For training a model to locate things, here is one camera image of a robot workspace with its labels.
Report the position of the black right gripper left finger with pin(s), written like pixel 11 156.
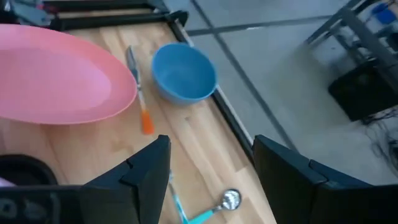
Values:
pixel 140 186

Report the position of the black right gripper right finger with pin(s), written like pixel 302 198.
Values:
pixel 298 186

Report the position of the blue plastic bowl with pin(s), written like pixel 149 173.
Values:
pixel 183 74

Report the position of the pink plastic plate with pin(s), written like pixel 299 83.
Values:
pixel 56 77

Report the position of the black floor box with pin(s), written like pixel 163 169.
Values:
pixel 363 93

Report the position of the gray metal stand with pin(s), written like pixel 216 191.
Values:
pixel 360 31

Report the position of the blue background item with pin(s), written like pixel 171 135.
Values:
pixel 385 15

